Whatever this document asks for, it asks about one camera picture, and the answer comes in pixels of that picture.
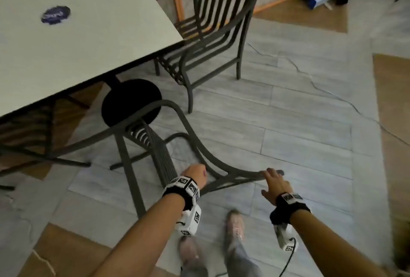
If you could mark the person's left hand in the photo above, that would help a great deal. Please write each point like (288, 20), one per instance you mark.
(196, 173)

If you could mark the person's right hand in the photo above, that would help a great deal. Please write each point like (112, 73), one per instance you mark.
(277, 186)

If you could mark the person's left fingers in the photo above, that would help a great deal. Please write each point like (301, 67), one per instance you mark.
(202, 173)

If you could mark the person's right thumb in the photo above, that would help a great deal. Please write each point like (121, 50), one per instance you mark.
(267, 197)

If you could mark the dark metal slatted chair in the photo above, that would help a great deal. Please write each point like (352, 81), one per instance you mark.
(128, 171)
(48, 157)
(189, 94)

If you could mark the person's right forearm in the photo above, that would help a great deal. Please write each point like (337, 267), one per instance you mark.
(330, 248)

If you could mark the person's left forearm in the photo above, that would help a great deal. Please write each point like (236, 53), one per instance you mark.
(144, 238)

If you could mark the black marker wrist band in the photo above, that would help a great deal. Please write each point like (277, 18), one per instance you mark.
(288, 209)
(179, 191)

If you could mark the person's right shoe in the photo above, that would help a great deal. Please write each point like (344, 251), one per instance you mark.
(235, 224)

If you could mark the person's shoe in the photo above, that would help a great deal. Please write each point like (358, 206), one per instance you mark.
(235, 224)
(189, 251)

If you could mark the person's right grey trouser leg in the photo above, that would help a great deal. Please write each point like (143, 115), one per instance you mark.
(240, 259)

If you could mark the person's grey trouser leg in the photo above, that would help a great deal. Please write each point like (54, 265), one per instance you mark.
(193, 269)
(240, 259)

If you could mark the person's left shoe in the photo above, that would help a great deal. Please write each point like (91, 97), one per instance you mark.
(189, 251)

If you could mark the person's left grey trouser leg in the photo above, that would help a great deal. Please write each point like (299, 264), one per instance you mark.
(193, 269)

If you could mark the black round table base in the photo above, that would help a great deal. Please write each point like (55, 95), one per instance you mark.
(128, 100)

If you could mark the blue round sticker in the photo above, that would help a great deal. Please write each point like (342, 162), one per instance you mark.
(56, 15)

